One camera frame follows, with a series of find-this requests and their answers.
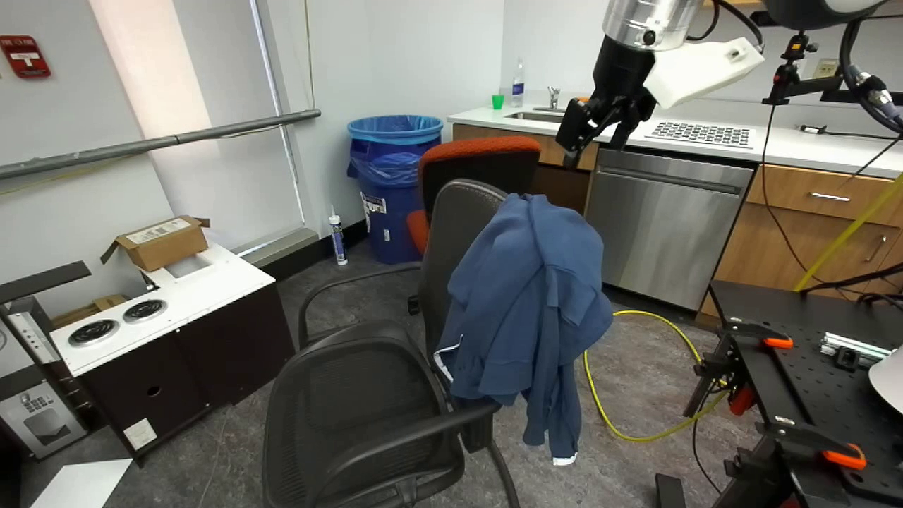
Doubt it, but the clear spray bottle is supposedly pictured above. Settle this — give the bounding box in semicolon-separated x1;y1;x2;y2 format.
323;209;349;272

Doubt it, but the thick black cable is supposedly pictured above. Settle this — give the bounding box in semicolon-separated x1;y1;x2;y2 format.
838;18;903;135

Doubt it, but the white paper sheet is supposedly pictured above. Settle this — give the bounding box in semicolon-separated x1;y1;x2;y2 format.
30;458;134;508

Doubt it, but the white desk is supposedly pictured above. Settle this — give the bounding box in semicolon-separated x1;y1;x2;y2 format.
45;241;299;465

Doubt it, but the orange office chair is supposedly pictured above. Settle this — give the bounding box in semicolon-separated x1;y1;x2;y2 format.
402;132;545;264

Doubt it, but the white plate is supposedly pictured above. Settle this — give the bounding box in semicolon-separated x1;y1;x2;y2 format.
867;345;903;417

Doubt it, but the cardboard box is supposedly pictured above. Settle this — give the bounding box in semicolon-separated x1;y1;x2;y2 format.
98;214;211;273

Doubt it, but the white appliance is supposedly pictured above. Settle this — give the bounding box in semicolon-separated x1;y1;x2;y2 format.
448;98;903;328

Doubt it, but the clear water bottle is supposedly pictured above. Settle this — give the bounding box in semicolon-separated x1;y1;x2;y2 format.
508;59;531;111

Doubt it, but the stainless steel dishwasher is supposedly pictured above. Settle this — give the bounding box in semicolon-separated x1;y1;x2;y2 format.
583;148;755;314

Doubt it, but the silver metal block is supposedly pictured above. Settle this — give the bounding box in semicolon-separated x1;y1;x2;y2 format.
821;331;892;365

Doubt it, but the yellow cable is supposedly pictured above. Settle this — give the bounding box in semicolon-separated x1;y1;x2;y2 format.
579;309;730;447

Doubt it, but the black tray shelf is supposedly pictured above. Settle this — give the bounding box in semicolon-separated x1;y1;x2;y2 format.
0;261;93;304

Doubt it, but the white drying mat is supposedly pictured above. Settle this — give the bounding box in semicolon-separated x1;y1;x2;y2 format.
647;118;758;153

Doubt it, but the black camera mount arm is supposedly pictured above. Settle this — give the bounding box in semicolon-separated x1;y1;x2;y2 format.
762;26;903;108

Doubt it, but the grey wall rail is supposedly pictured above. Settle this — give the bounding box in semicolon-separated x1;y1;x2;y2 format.
0;108;323;180

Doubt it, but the yellow strap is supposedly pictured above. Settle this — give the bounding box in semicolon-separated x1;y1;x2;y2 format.
793;177;903;295

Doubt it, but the black mesh armchair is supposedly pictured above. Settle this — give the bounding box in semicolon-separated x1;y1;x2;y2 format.
260;177;525;508

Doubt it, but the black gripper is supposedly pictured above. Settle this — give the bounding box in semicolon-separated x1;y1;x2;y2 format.
552;34;656;158

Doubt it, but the blue trash bin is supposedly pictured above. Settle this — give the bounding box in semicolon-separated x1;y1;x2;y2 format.
343;113;445;266

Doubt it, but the red wall sign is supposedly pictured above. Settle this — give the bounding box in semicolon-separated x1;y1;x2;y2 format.
0;34;54;83

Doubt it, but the black computer tower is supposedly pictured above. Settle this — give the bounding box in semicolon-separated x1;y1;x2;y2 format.
0;300;93;464

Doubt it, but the orange black clamp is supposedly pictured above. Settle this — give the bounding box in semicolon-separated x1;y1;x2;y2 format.
721;420;872;508
683;320;797;420

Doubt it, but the blue hoodie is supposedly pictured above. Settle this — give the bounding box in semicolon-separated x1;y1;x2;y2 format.
431;192;614;472

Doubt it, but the black perforated table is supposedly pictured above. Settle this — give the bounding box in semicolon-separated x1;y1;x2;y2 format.
709;280;903;508

